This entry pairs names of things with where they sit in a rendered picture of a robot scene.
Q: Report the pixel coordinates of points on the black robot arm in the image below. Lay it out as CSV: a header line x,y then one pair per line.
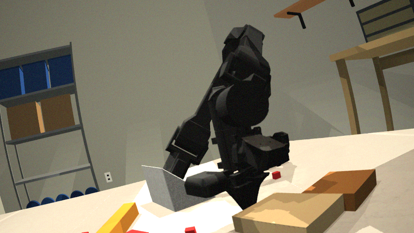
x,y
237,97

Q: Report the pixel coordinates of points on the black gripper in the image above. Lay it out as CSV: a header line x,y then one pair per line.
x,y
243,185

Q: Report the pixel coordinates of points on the orange rectangular bar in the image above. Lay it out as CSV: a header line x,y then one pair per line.
x,y
121,220

